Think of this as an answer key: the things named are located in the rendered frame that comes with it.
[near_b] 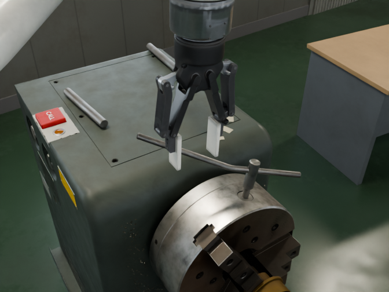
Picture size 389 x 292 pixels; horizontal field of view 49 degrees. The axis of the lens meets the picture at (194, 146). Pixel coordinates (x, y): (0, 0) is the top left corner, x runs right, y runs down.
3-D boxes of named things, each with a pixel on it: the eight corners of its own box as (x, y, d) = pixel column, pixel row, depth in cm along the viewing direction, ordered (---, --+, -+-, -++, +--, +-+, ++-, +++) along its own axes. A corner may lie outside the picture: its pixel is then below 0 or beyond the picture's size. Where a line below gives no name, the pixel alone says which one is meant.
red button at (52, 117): (36, 120, 108) (34, 113, 106) (59, 113, 110) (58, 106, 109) (43, 132, 104) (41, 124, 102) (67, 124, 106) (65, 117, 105)
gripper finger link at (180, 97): (203, 76, 64) (196, 75, 63) (178, 141, 68) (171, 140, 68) (190, 66, 67) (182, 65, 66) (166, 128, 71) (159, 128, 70)
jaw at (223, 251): (217, 259, 93) (193, 241, 84) (234, 243, 93) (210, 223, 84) (249, 298, 85) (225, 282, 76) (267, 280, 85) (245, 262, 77)
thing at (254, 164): (245, 204, 91) (259, 159, 85) (248, 211, 89) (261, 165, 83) (235, 203, 90) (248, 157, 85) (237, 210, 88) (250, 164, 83)
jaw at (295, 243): (243, 242, 95) (284, 219, 99) (242, 256, 98) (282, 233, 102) (276, 278, 87) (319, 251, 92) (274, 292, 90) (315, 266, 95)
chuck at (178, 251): (147, 306, 98) (168, 199, 83) (250, 266, 115) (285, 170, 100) (166, 338, 92) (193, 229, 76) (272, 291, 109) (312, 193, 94)
